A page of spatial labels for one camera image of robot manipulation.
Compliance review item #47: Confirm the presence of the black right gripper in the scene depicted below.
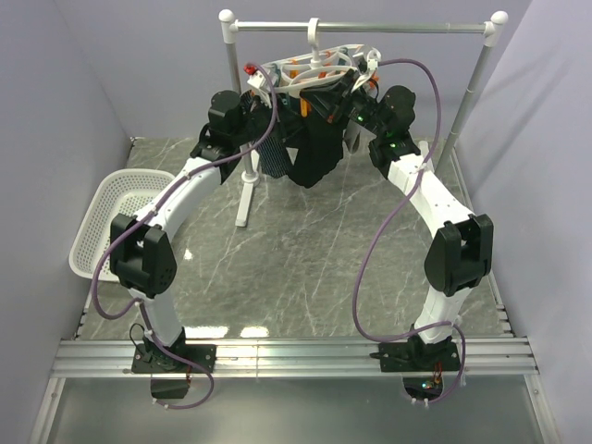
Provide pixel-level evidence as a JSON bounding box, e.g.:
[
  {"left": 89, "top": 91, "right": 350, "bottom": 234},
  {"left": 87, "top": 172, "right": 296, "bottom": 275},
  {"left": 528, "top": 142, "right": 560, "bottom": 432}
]
[{"left": 299, "top": 71, "right": 386, "bottom": 139}]

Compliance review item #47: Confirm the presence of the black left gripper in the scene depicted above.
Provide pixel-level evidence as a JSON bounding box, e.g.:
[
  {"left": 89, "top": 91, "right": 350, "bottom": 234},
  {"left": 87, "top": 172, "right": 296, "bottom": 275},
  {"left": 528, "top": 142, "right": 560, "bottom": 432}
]
[{"left": 232, "top": 91, "right": 310, "bottom": 147}]

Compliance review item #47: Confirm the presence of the black underwear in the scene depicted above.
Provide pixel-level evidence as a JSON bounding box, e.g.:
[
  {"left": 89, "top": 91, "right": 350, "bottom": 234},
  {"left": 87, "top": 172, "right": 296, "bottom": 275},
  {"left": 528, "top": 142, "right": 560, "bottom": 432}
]
[{"left": 286, "top": 111, "right": 349, "bottom": 189}]

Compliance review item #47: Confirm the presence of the white clip hanger frame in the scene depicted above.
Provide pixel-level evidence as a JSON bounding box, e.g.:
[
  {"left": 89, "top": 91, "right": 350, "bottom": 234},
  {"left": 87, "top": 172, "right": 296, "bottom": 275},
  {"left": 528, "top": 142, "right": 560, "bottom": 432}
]
[{"left": 263, "top": 18, "right": 373, "bottom": 95}]

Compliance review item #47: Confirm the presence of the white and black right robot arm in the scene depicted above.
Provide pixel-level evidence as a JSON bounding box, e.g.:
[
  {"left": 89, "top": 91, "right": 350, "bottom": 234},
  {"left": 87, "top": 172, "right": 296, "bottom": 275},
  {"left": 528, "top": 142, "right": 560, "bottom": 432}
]
[{"left": 300, "top": 79, "right": 494, "bottom": 371}]

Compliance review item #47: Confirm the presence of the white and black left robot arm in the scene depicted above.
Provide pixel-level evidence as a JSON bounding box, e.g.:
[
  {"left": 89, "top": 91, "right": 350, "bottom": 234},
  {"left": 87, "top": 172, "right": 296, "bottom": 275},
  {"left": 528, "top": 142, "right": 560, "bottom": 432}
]
[{"left": 105, "top": 90, "right": 286, "bottom": 372}]

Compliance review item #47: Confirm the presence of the grey underwear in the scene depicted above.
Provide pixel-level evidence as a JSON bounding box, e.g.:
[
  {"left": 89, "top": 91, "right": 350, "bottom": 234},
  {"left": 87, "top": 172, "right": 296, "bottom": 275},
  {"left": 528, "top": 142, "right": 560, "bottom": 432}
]
[{"left": 343, "top": 122, "right": 362, "bottom": 154}]

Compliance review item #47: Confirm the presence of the striped navy underwear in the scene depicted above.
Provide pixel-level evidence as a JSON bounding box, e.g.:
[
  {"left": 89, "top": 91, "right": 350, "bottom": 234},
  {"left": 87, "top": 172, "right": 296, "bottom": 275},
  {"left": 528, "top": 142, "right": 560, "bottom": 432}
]
[{"left": 258, "top": 92, "right": 297, "bottom": 179}]

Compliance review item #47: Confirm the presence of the orange clothes peg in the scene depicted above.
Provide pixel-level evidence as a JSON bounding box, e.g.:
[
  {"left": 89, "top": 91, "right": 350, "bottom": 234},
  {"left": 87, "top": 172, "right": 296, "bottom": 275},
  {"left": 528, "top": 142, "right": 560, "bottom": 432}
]
[
  {"left": 368, "top": 75, "right": 379, "bottom": 99},
  {"left": 300, "top": 98, "right": 309, "bottom": 117}
]

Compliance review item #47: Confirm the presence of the white and grey clothes rack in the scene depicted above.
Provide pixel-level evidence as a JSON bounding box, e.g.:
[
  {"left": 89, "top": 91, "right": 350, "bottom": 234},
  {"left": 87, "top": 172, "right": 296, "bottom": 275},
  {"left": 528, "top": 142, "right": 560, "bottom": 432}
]
[{"left": 217, "top": 8, "right": 510, "bottom": 228}]

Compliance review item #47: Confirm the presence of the white perforated plastic basket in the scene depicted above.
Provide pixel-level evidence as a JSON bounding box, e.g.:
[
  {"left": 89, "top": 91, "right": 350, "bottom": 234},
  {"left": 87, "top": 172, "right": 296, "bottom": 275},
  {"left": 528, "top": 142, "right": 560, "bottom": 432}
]
[{"left": 68, "top": 167, "right": 176, "bottom": 279}]

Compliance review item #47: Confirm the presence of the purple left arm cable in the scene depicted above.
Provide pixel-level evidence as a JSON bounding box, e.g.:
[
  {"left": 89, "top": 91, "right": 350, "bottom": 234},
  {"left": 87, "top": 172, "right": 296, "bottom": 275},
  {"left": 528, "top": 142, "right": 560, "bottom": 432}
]
[{"left": 92, "top": 63, "right": 281, "bottom": 411}]

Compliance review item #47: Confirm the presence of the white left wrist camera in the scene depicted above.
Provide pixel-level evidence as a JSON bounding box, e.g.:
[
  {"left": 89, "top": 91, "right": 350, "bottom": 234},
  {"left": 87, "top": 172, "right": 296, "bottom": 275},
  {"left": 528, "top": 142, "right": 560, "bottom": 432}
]
[{"left": 243, "top": 63, "right": 277, "bottom": 107}]

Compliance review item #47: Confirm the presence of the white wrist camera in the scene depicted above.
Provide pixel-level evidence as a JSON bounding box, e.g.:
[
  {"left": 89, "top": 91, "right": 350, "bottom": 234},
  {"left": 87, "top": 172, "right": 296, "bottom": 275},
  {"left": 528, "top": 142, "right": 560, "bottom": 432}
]
[
  {"left": 243, "top": 63, "right": 277, "bottom": 107},
  {"left": 352, "top": 47, "right": 382, "bottom": 91}
]

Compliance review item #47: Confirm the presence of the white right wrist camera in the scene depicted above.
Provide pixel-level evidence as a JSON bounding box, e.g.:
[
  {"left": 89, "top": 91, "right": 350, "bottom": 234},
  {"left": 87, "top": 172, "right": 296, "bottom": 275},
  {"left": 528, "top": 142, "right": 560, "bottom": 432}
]
[{"left": 352, "top": 47, "right": 382, "bottom": 91}]

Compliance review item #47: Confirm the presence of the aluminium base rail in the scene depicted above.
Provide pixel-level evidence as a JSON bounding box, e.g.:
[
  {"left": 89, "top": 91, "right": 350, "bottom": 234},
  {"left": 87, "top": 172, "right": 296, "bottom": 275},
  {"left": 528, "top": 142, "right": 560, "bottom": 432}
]
[{"left": 50, "top": 337, "right": 538, "bottom": 378}]

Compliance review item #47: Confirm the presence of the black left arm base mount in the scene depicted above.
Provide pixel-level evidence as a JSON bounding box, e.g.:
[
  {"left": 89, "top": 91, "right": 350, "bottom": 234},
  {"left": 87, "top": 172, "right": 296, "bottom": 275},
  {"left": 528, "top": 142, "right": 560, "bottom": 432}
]
[{"left": 131, "top": 341, "right": 216, "bottom": 401}]

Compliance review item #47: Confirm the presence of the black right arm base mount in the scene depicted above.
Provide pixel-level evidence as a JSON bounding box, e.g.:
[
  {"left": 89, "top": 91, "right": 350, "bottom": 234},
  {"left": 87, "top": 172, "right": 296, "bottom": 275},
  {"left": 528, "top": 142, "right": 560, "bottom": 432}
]
[{"left": 370, "top": 336, "right": 464, "bottom": 406}]

